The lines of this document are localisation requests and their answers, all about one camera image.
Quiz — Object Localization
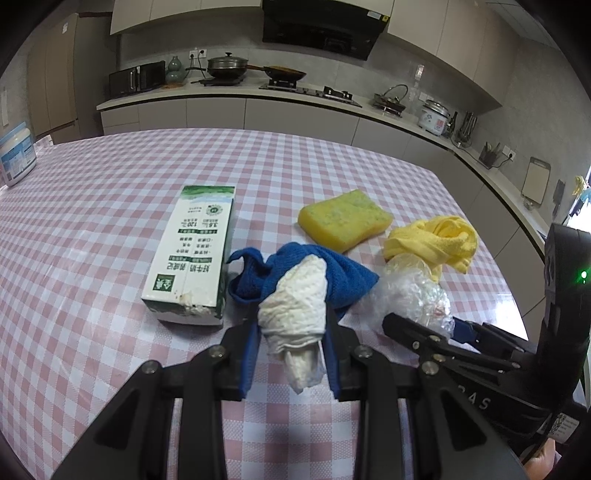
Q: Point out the clear plastic wrap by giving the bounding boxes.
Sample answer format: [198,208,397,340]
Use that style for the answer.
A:
[355,253,455,339]

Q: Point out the yellow cloth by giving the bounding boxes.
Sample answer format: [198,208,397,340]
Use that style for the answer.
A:
[383,216,479,282]

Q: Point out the white paper towel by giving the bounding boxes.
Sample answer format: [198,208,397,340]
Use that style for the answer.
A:
[257,255,328,394]

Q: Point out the yellow sponge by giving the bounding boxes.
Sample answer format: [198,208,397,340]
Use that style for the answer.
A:
[297,189,394,253]

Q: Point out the blue cloth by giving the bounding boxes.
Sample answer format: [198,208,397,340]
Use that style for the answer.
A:
[226,242,379,320]

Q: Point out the green white milk carton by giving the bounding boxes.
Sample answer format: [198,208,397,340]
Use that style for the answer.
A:
[141,185,235,327]

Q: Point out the black tracker device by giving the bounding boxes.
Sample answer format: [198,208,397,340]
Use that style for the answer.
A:
[535,224,590,410]

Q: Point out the white cutting board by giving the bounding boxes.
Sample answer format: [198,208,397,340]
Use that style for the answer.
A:
[521,157,551,206]

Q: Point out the black cleaver knife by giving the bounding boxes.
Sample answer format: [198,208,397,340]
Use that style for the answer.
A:
[552,179,566,219]

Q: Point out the utensil holder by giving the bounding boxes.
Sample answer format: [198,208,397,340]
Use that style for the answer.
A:
[478,142,502,169]

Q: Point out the yellow blue gloves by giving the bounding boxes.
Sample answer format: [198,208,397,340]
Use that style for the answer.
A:
[572,175,591,203]

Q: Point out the white rice cooker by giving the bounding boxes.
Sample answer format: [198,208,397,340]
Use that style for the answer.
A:
[418,99,450,136]

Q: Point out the kettle on stand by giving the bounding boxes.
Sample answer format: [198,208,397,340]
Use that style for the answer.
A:
[372,84,409,116]

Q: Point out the gas stove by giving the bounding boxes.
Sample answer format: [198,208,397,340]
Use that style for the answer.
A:
[260,80,362,107]

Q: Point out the white blue tub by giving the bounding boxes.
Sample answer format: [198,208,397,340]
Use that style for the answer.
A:
[0,122,36,187]

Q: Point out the black wok pan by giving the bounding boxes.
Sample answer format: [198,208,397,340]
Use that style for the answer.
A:
[246,64,307,82]

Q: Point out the black range hood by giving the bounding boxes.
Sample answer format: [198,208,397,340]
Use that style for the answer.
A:
[262,1,390,60]

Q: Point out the lidded steel pot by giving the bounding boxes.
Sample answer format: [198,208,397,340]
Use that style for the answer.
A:
[206,52,249,80]

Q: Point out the black microwave oven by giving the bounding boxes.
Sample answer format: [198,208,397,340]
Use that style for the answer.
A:
[109,60,166,99]

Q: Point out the green ceramic vase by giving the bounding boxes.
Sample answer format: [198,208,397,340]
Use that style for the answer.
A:
[165,55,186,85]

